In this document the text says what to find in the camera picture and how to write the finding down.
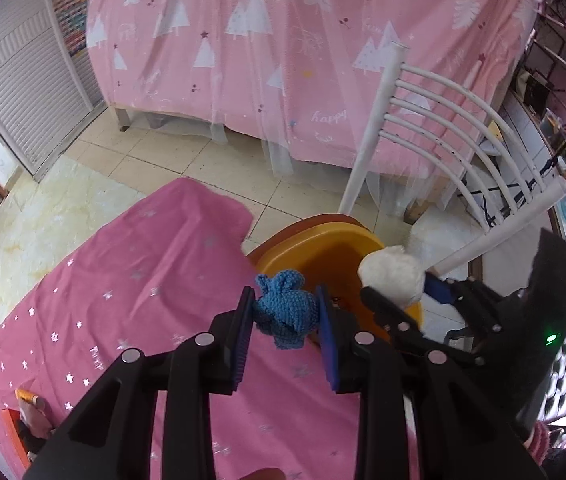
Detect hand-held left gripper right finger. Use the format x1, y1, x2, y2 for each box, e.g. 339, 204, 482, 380
315, 284, 546, 480

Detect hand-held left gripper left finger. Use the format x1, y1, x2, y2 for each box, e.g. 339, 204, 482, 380
25, 286, 258, 480

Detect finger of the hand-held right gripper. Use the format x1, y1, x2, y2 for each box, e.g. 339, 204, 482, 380
361, 286, 464, 357
424, 275, 504, 335

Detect white fluffy ball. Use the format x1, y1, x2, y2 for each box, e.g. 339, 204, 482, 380
358, 245, 426, 310

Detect blue knitted toy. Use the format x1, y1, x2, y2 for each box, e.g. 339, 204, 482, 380
253, 270, 320, 352

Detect orange plastic basin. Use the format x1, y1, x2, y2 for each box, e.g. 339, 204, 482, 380
254, 225, 424, 346

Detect large orange cardboard box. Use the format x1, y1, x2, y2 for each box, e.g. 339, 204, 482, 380
3, 409, 31, 468

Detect pink star-print tablecloth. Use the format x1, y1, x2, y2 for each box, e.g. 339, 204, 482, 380
0, 177, 424, 480

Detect white slatted chair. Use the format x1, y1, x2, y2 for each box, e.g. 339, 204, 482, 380
245, 42, 566, 281

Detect black monitor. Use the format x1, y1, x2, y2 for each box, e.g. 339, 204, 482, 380
525, 77, 552, 117

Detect pink tree-print bed curtain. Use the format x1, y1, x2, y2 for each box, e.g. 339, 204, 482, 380
85, 0, 541, 211

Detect white louvered wardrobe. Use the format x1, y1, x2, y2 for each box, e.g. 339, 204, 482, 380
0, 0, 108, 183

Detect colourful grid poster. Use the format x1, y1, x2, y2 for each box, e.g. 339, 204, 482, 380
52, 0, 88, 56

